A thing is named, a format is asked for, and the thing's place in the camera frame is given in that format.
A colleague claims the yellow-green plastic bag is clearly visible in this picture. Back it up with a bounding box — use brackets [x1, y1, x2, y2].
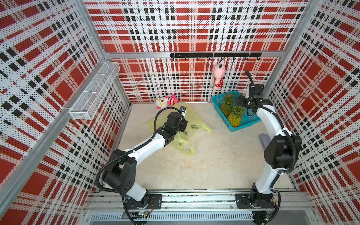
[146, 103, 213, 157]

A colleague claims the pineapple front yellow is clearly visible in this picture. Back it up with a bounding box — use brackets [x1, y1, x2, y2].
[227, 106, 245, 128]

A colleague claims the pineapple green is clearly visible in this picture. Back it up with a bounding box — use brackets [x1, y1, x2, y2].
[220, 93, 235, 117]

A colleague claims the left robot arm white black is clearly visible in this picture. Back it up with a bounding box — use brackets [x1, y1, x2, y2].
[95, 106, 188, 205]

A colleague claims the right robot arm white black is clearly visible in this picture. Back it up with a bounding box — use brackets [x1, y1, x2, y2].
[235, 70, 302, 208]

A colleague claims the pink striped plush toy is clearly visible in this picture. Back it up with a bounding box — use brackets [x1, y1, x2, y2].
[155, 94, 179, 110]

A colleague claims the teal plastic basket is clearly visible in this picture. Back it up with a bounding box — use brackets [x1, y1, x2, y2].
[211, 91, 261, 132]

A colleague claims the grey oval object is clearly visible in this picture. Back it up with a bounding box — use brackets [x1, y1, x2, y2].
[259, 134, 271, 150]

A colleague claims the pink hanging plush toy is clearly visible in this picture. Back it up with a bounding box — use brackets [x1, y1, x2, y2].
[212, 60, 226, 91]

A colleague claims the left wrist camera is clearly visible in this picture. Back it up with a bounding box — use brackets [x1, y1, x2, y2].
[180, 106, 187, 114]

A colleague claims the black hook rail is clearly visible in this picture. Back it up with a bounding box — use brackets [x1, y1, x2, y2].
[170, 52, 262, 59]

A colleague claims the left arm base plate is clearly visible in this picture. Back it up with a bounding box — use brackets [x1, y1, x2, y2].
[125, 194, 163, 210]

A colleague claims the white wire mesh shelf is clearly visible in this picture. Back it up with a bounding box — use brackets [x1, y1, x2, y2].
[69, 61, 120, 120]

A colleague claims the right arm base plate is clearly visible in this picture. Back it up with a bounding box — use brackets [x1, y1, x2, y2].
[235, 193, 275, 209]

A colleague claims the aluminium mounting rail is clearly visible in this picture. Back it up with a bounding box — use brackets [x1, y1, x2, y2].
[83, 188, 315, 212]

